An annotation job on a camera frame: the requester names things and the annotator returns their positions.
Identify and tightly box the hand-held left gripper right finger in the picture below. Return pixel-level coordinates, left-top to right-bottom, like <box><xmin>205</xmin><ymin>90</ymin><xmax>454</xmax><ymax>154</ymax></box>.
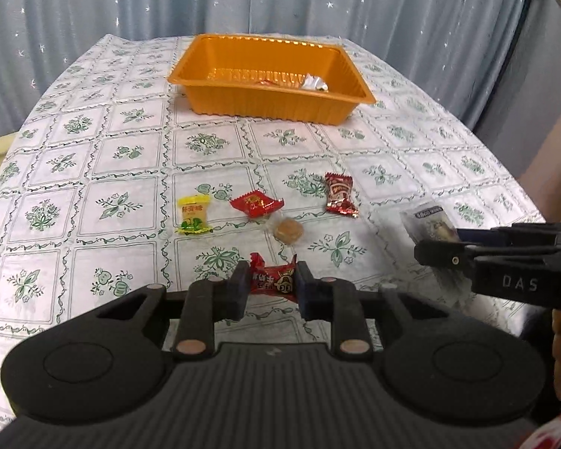
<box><xmin>295</xmin><ymin>261</ymin><xmax>442</xmax><ymax>361</ymax></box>

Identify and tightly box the yellow and green snack packet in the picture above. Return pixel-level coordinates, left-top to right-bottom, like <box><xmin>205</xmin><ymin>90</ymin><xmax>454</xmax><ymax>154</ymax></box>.
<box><xmin>175</xmin><ymin>195</ymin><xmax>214</xmax><ymax>235</ymax></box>

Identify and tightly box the clear snack packet grey label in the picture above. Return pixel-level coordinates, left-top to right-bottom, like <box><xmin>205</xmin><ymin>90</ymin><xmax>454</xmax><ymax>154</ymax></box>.
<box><xmin>399</xmin><ymin>202</ymin><xmax>459</xmax><ymax>244</ymax></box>

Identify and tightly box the small red candy packet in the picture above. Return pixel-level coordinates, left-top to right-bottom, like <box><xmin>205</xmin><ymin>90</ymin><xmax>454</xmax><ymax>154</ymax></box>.
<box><xmin>229</xmin><ymin>190</ymin><xmax>285</xmax><ymax>220</ymax></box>

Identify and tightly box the green floral tablecloth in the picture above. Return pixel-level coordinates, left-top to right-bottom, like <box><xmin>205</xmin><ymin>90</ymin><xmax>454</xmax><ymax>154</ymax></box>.
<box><xmin>0</xmin><ymin>34</ymin><xmax>548</xmax><ymax>436</ymax></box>

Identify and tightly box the clear-wrapped brown cookie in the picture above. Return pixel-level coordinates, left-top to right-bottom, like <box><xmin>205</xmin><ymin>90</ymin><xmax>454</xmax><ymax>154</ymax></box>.
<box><xmin>262</xmin><ymin>213</ymin><xmax>304</xmax><ymax>244</ymax></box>

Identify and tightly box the white silver snack packet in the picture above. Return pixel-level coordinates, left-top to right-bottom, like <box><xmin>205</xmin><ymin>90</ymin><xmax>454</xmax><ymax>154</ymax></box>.
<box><xmin>300</xmin><ymin>73</ymin><xmax>329</xmax><ymax>92</ymax></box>

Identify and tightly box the red cartoon snack packet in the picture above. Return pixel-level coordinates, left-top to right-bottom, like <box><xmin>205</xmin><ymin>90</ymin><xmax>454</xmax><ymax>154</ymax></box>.
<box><xmin>249</xmin><ymin>253</ymin><xmax>300</xmax><ymax>294</ymax></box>

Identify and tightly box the blue curtain with lace trim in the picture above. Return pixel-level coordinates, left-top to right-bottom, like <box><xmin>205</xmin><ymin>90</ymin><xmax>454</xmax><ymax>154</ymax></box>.
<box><xmin>472</xmin><ymin>0</ymin><xmax>561</xmax><ymax>225</ymax></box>

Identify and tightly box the orange plastic tray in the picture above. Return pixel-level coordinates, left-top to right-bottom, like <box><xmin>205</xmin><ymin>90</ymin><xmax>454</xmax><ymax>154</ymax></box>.
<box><xmin>167</xmin><ymin>34</ymin><xmax>377</xmax><ymax>126</ymax></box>

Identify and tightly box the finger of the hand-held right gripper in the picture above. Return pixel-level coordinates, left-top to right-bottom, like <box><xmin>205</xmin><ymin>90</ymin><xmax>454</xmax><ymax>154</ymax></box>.
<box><xmin>456</xmin><ymin>226</ymin><xmax>561</xmax><ymax>245</ymax></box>
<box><xmin>416</xmin><ymin>239</ymin><xmax>561</xmax><ymax>269</ymax></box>

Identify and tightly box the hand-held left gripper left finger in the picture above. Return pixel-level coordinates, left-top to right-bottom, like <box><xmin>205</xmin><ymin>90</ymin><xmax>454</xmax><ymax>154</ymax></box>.
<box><xmin>96</xmin><ymin>262</ymin><xmax>251</xmax><ymax>361</ymax></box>

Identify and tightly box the dark red snack packet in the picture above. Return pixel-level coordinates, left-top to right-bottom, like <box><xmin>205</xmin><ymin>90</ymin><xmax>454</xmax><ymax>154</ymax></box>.
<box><xmin>324</xmin><ymin>171</ymin><xmax>361</xmax><ymax>219</ymax></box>

